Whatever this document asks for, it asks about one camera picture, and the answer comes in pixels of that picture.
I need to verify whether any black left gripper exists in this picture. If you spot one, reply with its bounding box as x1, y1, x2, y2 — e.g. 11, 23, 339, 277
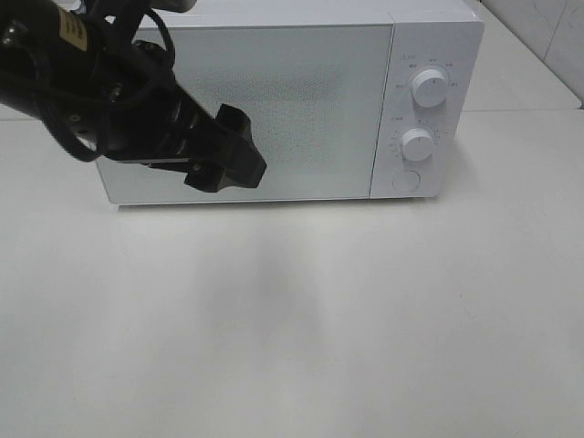
107, 40, 266, 193

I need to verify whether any round white door button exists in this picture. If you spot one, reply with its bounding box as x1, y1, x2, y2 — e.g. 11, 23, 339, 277
392, 171, 421, 193

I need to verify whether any white microwave door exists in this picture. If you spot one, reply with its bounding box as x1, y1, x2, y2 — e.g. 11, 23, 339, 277
98, 25, 391, 205

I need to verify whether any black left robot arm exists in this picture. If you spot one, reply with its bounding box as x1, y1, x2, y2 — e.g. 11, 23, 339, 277
1, 1, 266, 193

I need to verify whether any white microwave oven body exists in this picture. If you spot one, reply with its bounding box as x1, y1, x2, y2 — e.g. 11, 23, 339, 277
58, 0, 486, 213

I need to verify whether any lower white timer knob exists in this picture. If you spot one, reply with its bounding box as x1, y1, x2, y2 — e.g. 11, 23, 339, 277
401, 128, 434, 162

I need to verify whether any upper white power knob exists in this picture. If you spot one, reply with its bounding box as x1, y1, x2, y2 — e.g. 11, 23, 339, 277
411, 66, 448, 109

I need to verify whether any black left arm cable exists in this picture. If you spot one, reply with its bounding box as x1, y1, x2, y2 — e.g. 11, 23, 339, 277
26, 8, 177, 164

